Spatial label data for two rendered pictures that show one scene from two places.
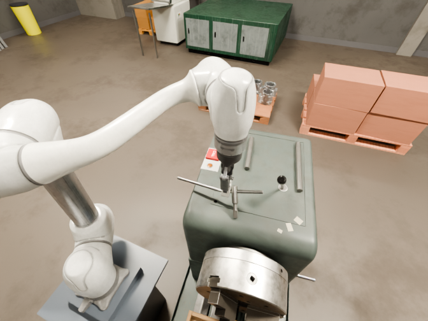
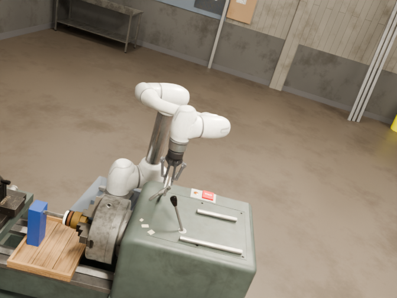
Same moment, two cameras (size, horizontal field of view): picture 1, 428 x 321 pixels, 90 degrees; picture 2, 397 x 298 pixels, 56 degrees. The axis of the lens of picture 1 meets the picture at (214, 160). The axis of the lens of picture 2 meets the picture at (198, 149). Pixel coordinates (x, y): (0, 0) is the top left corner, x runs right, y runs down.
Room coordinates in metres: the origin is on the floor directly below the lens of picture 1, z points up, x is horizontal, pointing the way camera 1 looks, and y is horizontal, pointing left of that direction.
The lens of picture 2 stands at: (0.08, -1.51, 2.35)
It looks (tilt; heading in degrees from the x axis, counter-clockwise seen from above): 27 degrees down; 72
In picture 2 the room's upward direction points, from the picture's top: 16 degrees clockwise
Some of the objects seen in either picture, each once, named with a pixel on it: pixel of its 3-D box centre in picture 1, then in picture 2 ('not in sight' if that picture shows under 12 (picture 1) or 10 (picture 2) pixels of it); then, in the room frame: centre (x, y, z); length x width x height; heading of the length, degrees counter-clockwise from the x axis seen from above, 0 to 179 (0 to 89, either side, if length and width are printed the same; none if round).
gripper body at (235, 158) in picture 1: (228, 157); (174, 156); (0.44, -0.04, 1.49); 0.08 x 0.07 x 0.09; 165
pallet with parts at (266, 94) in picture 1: (239, 95); not in sight; (3.06, -0.39, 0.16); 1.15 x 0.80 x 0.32; 73
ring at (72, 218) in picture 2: not in sight; (77, 220); (0.04, -0.07, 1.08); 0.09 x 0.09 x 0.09; 75
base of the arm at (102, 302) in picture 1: (98, 285); (114, 191); (0.24, 0.54, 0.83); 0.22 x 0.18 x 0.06; 158
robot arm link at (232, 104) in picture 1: (231, 101); (186, 122); (0.45, -0.04, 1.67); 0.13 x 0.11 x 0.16; 14
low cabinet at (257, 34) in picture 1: (239, 27); not in sight; (5.68, -0.58, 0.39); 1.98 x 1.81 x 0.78; 68
